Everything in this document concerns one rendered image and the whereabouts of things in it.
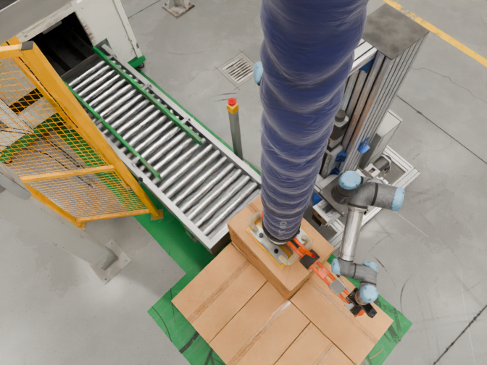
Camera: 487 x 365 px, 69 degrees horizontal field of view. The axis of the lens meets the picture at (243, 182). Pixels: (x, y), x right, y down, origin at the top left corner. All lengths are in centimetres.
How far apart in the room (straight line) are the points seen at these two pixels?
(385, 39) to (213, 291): 193
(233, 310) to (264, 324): 23
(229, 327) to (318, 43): 216
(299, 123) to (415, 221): 276
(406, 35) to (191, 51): 322
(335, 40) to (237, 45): 385
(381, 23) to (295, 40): 107
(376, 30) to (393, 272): 222
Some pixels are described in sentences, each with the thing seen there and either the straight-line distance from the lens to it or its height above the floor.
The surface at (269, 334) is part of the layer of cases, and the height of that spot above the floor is 54.
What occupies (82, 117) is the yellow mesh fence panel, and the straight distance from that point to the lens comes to 217.
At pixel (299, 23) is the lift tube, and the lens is 75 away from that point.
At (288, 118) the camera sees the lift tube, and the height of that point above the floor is 237.
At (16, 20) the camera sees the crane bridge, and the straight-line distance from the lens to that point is 40.
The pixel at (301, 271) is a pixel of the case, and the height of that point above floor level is 94.
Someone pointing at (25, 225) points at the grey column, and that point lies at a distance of 247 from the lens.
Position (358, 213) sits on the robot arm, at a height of 155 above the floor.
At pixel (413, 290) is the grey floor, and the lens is 346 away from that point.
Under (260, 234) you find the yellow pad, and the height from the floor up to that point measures 99.
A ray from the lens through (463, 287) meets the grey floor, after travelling 364.
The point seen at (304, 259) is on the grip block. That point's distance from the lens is 215.
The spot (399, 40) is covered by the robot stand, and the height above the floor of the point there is 203.
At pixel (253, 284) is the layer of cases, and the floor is 54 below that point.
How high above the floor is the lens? 317
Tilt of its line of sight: 64 degrees down
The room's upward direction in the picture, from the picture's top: 6 degrees counter-clockwise
